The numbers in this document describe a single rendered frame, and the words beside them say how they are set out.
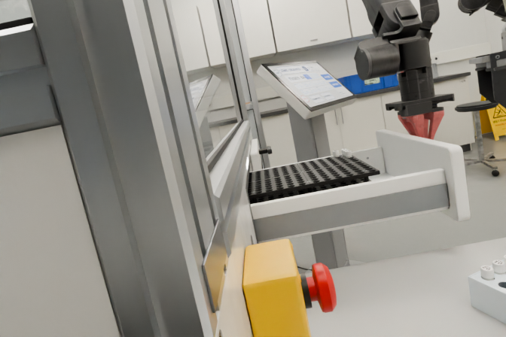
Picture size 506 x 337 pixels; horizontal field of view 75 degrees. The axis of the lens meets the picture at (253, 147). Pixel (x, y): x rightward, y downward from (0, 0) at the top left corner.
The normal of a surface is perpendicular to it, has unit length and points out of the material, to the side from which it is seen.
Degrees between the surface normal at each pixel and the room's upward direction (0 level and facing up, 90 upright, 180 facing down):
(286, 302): 90
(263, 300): 90
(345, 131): 90
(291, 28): 90
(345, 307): 0
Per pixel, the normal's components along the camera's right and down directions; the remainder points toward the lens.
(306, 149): -0.60, 0.22
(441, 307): -0.20, -0.97
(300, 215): -0.01, 0.14
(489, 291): -0.92, 0.23
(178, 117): 0.98, -0.19
